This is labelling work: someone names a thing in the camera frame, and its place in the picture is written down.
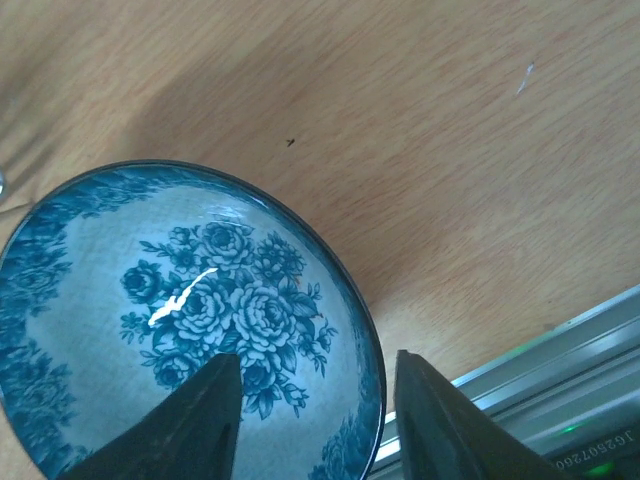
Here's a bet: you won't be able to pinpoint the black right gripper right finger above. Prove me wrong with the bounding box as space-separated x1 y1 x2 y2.
394 350 571 480

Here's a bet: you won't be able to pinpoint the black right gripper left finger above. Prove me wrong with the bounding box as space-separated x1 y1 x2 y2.
59 354 243 479

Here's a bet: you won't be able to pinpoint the blue floral white bowl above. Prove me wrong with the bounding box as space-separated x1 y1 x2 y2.
1 160 386 479

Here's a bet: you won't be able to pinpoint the aluminium frame rails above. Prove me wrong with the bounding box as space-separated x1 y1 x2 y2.
372 288 639 479

